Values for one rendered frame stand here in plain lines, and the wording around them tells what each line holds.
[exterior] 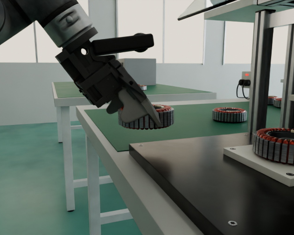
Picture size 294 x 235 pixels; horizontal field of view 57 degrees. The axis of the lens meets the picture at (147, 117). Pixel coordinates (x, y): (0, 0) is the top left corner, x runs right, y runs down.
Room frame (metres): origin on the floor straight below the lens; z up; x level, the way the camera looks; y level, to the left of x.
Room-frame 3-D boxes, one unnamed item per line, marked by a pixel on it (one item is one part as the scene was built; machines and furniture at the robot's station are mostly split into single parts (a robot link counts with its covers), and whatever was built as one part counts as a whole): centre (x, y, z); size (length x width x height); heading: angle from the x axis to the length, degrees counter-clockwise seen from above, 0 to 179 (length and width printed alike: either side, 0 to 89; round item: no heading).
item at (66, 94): (2.63, 0.33, 0.38); 1.85 x 1.10 x 0.75; 20
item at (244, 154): (0.43, -0.24, 0.78); 0.15 x 0.15 x 0.01; 20
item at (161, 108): (0.54, 0.00, 0.83); 0.11 x 0.11 x 0.04
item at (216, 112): (0.91, -0.28, 0.77); 0.11 x 0.11 x 0.04
